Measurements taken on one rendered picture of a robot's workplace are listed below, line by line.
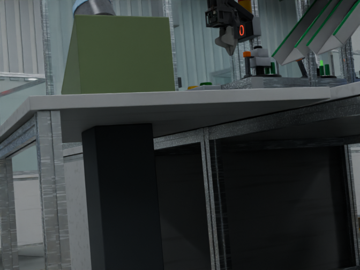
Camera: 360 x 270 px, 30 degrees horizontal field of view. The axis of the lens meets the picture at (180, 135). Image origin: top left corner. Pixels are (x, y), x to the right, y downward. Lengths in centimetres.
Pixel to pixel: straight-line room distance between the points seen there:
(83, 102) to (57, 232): 27
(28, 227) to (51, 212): 597
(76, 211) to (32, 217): 437
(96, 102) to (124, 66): 42
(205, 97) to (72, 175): 162
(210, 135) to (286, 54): 34
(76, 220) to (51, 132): 164
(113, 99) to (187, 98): 16
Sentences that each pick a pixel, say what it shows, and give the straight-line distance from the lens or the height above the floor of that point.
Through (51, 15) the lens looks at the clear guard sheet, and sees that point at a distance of 332.
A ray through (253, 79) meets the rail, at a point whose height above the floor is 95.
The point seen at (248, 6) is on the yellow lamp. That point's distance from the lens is 252.
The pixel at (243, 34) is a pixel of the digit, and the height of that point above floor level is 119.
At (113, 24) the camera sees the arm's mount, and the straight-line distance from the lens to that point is 182.
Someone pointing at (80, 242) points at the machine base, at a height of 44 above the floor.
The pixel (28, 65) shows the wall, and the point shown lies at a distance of 1103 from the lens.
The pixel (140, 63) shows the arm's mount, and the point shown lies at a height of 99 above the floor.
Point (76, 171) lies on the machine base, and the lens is 297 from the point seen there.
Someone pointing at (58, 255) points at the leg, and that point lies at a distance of 139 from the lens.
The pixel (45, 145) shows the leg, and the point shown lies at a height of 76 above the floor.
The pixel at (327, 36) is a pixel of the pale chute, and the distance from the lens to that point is 198.
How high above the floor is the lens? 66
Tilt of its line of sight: 4 degrees up
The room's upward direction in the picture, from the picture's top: 5 degrees counter-clockwise
